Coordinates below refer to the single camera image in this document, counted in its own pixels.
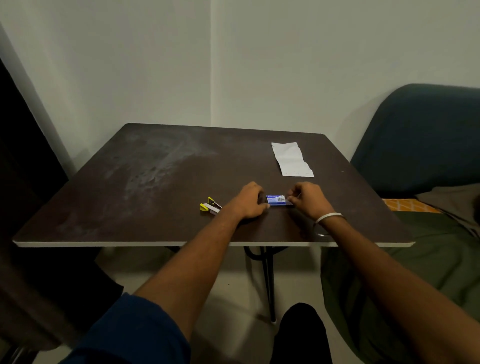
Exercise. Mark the grey brown cloth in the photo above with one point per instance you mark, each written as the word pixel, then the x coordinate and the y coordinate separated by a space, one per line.
pixel 453 202

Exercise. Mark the olive green bedsheet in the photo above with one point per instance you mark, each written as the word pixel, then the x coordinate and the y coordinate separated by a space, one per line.
pixel 442 258

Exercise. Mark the person's right hand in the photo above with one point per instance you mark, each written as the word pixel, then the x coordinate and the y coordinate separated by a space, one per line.
pixel 311 202

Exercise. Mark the dark blue sofa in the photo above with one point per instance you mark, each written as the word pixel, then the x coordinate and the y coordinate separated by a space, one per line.
pixel 420 138

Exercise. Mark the person's right forearm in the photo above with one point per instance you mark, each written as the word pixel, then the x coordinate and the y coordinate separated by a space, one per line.
pixel 393 288

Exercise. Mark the person's left forearm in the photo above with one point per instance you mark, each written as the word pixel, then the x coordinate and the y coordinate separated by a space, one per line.
pixel 195 270

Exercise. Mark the black metal table leg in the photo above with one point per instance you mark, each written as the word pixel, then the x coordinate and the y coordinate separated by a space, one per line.
pixel 268 281

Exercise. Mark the small blue staple box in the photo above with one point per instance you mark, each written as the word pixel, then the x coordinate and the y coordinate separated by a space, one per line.
pixel 276 200

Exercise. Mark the orange patterned cloth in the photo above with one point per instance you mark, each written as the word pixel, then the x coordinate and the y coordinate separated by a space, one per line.
pixel 408 205

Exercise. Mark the person's right thumb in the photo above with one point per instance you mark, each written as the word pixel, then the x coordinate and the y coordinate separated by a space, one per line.
pixel 292 201

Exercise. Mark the white paper slip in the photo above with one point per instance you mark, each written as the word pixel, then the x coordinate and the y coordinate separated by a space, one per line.
pixel 291 159

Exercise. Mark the person's left thumb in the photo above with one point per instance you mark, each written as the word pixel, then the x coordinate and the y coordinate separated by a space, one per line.
pixel 265 206

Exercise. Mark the person's left hand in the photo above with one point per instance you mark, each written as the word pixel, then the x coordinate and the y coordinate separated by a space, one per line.
pixel 245 202

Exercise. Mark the person's black trouser leg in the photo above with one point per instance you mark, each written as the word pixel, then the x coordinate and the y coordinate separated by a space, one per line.
pixel 300 337

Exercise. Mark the person's blue sleeve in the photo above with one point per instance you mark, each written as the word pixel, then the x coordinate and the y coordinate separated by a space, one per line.
pixel 135 333

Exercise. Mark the yellow and black stapler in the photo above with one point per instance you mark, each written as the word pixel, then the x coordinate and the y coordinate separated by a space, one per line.
pixel 210 206

